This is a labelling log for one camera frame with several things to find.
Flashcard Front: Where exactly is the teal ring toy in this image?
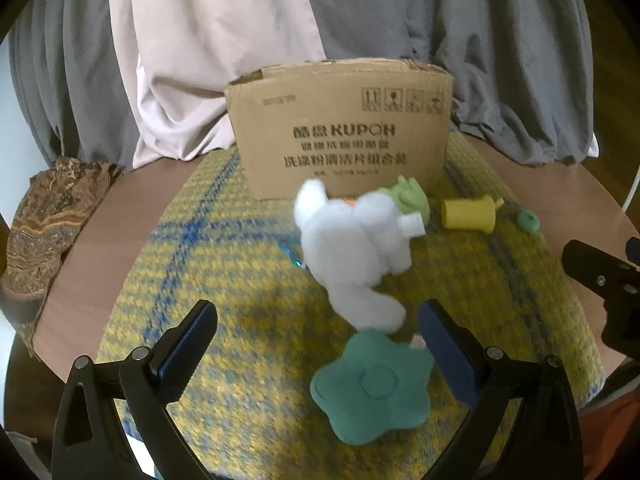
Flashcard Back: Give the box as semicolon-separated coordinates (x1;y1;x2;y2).
516;209;541;233

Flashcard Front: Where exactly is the yellow toy cup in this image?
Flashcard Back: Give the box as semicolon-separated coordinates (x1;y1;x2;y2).
440;195;504;234

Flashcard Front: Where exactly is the teal flower plush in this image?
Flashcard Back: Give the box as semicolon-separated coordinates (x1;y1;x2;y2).
309;330;434;445

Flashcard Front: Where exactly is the green dinosaur toy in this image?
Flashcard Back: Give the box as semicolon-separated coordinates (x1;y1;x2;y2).
378;176;431;226

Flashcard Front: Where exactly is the white bunny plush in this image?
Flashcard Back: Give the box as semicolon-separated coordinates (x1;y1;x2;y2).
294;179;425;334

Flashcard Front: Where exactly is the red orange cloth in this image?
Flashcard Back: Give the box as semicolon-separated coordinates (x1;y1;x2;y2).
580;389;639;479

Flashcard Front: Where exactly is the white curved pipe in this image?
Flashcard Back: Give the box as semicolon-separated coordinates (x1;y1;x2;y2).
622;165;640;212

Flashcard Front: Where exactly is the yellow blue plaid mat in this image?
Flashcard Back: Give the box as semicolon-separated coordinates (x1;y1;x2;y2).
98;133;605;479

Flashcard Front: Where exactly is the brown paisley cloth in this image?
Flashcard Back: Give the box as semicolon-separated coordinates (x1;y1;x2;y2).
1;157;122;354

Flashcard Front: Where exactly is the grey curtain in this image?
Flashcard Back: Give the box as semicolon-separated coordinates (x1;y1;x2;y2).
8;0;598;170

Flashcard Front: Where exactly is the blue carabiner clip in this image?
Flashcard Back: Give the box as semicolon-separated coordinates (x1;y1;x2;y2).
278;240;307;270

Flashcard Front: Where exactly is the brown cardboard box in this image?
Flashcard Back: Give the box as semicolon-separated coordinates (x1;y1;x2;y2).
224;58;454;200

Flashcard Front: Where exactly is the pale pink curtain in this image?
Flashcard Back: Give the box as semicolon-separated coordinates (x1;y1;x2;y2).
108;0;326;168

